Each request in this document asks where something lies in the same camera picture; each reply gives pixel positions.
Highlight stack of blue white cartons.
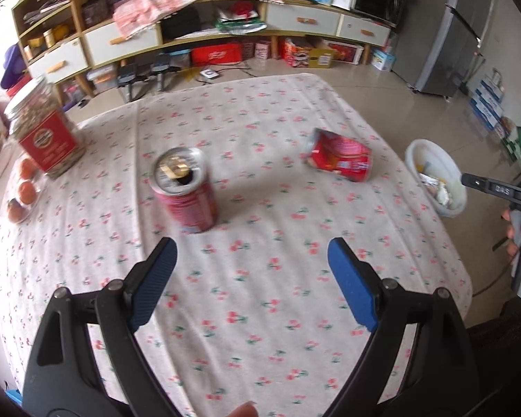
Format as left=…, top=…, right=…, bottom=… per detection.
left=468, top=68, right=515, bottom=136

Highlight green red folded bags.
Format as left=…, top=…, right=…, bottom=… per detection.
left=214, top=2, right=268, bottom=36

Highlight red printed box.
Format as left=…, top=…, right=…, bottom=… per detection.
left=325, top=41, right=366, bottom=65

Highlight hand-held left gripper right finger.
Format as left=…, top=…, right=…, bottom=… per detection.
left=325, top=237, right=472, bottom=417

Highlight person's left hand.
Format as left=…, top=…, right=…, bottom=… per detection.
left=229, top=401, right=260, bottom=417

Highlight red bag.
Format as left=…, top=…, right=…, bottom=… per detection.
left=4, top=73, right=34, bottom=97

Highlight red dented drink can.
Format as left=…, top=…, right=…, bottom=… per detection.
left=303, top=128, right=373, bottom=183

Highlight cherry print tablecloth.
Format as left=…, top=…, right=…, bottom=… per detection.
left=0, top=72, right=474, bottom=417

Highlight white drawer wooden handle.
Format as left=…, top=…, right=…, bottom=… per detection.
left=28, top=36, right=90, bottom=86
left=84, top=21, right=162, bottom=68
left=336, top=15, right=392, bottom=47
left=264, top=3, right=342, bottom=38

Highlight black microwave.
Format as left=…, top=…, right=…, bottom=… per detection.
left=353, top=0, right=409, bottom=27

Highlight blue white box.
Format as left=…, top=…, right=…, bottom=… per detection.
left=371, top=47, right=396, bottom=73

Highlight person's right hand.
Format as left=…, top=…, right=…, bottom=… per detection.
left=502, top=209, right=521, bottom=297

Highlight long wooden cabinet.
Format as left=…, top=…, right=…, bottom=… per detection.
left=11, top=0, right=394, bottom=96

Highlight grey refrigerator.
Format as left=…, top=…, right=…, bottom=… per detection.
left=392, top=0, right=505, bottom=99

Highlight clear jar with red label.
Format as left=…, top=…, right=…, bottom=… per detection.
left=3, top=75, right=86, bottom=181

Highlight person's dark clothing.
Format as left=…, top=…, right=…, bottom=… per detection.
left=464, top=297, right=521, bottom=417

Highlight red open-top drink can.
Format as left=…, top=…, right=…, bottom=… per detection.
left=151, top=147, right=220, bottom=235

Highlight red yellow printed carton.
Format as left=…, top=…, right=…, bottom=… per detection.
left=282, top=36, right=335, bottom=68

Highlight purple bag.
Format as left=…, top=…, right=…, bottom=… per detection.
left=0, top=43, right=29, bottom=88

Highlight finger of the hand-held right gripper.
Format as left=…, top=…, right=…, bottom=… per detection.
left=460, top=172, right=521, bottom=203

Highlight red flat box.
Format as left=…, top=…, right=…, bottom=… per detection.
left=190, top=43, right=244, bottom=67

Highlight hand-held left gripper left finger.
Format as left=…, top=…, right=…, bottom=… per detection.
left=22, top=237, right=178, bottom=417

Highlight pink patterned cloth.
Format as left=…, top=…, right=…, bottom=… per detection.
left=112, top=0, right=283, bottom=42

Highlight white plastic basin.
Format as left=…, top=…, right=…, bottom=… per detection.
left=404, top=138, right=468, bottom=219

